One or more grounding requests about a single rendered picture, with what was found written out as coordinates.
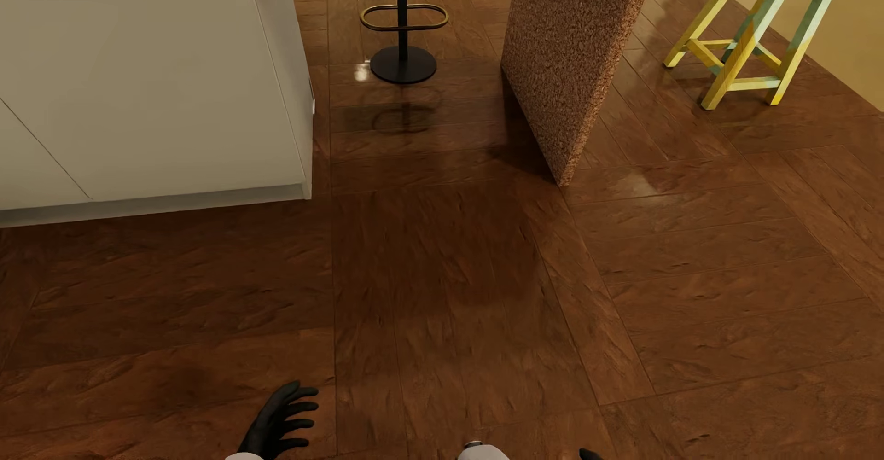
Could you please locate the black pedestal bar stool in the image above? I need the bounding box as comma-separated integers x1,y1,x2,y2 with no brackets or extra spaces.
360,0,450,86

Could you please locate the yellow wooden grey-seat stool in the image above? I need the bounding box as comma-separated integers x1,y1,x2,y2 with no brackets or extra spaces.
663,0,861,111

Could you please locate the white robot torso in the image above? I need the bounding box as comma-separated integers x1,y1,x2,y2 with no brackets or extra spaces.
456,440,511,460

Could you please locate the brown granite counter panel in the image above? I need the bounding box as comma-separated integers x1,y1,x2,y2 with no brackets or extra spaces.
500,0,660,186

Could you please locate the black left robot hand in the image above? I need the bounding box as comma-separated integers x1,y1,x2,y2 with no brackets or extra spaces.
238,380,320,460

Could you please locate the cream white kitchen cabinet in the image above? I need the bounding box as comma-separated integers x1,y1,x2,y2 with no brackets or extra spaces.
0,0,316,229

